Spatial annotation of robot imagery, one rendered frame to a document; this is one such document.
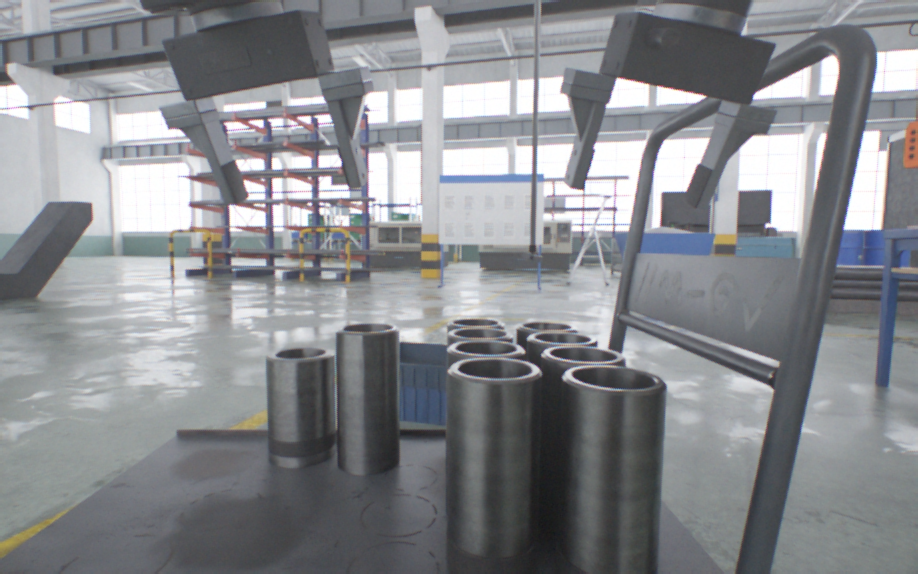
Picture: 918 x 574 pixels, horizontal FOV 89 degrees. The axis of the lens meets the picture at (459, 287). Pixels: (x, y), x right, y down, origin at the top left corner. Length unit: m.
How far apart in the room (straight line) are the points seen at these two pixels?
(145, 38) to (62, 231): 8.10
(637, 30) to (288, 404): 0.84
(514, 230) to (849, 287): 4.56
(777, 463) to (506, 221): 7.66
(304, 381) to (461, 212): 7.39
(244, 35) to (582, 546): 0.64
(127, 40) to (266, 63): 15.57
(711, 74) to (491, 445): 0.45
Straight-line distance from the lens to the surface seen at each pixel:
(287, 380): 0.99
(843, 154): 0.67
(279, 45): 0.46
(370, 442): 0.96
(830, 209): 0.66
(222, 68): 0.49
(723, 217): 10.38
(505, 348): 0.80
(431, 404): 1.89
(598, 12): 11.78
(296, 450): 1.03
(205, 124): 0.52
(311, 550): 0.80
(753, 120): 0.54
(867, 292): 6.95
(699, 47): 0.48
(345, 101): 0.46
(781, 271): 0.71
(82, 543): 0.95
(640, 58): 0.46
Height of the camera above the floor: 0.69
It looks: 5 degrees down
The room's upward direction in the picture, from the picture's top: straight up
